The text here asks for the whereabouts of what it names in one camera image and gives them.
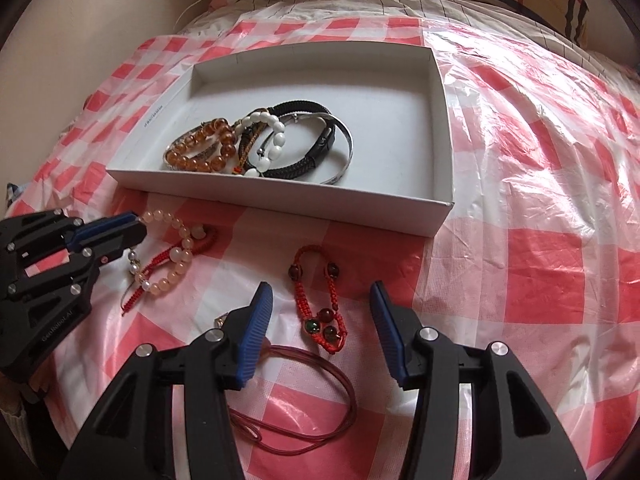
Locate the white bead bracelet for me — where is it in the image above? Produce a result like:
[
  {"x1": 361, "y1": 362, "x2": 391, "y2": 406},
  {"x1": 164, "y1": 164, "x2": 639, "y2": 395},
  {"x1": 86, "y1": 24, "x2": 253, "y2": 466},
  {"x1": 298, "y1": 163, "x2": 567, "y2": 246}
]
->
[{"x1": 234, "y1": 110, "x2": 287, "y2": 178}]

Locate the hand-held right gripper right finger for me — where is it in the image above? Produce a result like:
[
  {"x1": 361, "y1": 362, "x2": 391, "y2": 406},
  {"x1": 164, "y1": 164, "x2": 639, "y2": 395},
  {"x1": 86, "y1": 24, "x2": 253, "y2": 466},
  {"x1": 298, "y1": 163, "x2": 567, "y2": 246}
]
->
[{"x1": 369, "y1": 281, "x2": 593, "y2": 480}]

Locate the amber bead bracelet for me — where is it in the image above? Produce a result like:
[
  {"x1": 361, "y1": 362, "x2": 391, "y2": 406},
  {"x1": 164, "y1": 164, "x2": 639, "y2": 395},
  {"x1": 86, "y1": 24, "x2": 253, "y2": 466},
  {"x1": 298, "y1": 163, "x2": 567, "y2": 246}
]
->
[{"x1": 165, "y1": 117, "x2": 237, "y2": 173}]

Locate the brown cord bracelet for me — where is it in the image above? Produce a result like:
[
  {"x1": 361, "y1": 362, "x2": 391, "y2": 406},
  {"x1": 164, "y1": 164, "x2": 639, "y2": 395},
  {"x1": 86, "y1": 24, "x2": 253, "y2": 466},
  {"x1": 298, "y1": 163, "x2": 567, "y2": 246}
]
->
[{"x1": 234, "y1": 106, "x2": 273, "y2": 175}]

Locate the pink bead bracelet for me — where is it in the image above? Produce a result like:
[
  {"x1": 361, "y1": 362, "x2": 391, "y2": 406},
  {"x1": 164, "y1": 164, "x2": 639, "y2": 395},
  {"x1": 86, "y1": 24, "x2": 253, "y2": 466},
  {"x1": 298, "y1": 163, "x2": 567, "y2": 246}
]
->
[{"x1": 131, "y1": 211, "x2": 207, "y2": 297}]

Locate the red checkered plastic sheet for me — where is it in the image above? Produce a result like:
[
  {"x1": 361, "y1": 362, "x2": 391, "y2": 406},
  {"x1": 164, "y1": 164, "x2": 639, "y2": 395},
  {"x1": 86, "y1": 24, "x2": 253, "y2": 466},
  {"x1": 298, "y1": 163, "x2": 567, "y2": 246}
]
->
[{"x1": 10, "y1": 17, "x2": 640, "y2": 480}]

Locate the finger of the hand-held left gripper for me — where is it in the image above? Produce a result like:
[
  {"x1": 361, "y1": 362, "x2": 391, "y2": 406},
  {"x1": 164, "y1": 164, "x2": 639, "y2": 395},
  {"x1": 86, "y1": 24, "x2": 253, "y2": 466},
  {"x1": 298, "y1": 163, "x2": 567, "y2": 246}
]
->
[
  {"x1": 10, "y1": 254, "x2": 112, "y2": 307},
  {"x1": 22, "y1": 212, "x2": 148, "y2": 267}
]

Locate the red braided beaded bracelet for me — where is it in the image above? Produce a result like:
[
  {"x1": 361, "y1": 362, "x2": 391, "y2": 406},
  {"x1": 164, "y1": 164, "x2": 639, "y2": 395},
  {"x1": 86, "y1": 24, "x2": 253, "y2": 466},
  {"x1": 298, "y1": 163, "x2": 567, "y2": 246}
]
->
[{"x1": 287, "y1": 246, "x2": 350, "y2": 356}]

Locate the silver bangle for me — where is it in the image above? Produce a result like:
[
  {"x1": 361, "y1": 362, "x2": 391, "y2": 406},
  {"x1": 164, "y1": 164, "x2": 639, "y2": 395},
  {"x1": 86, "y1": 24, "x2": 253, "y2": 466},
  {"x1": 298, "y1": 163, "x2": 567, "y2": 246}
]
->
[{"x1": 277, "y1": 112, "x2": 354, "y2": 185}]

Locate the white cardboard box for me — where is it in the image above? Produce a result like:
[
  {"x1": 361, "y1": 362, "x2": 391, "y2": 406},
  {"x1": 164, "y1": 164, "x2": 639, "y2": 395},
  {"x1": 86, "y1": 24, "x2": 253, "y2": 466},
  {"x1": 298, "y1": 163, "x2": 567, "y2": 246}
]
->
[{"x1": 106, "y1": 40, "x2": 455, "y2": 238}]

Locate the thin red cord bracelet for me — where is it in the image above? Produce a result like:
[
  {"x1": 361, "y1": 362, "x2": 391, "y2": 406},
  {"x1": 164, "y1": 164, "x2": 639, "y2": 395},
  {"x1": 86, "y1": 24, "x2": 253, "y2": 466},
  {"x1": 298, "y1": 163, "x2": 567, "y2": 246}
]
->
[{"x1": 121, "y1": 227, "x2": 219, "y2": 316}]

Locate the black braided leather bracelet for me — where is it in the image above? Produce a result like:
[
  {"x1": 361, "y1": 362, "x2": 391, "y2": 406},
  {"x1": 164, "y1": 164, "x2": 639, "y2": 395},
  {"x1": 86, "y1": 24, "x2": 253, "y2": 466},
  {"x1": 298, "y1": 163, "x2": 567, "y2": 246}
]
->
[{"x1": 260, "y1": 101, "x2": 337, "y2": 178}]

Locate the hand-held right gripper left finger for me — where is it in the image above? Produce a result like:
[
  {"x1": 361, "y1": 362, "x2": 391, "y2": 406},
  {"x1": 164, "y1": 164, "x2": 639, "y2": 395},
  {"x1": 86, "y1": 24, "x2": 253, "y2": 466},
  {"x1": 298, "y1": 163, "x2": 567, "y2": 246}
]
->
[{"x1": 57, "y1": 282, "x2": 275, "y2": 480}]

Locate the dark red cord necklace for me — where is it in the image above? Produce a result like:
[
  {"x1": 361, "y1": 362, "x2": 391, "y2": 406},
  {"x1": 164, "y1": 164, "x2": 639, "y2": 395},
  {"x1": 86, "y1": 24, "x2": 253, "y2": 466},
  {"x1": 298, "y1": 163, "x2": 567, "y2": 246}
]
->
[{"x1": 227, "y1": 345, "x2": 358, "y2": 458}]

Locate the silver chain bracelet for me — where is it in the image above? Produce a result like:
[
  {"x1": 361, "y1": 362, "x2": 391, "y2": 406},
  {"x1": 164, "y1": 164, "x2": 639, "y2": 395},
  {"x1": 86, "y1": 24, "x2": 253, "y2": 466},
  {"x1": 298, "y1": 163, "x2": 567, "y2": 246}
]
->
[{"x1": 167, "y1": 127, "x2": 223, "y2": 163}]

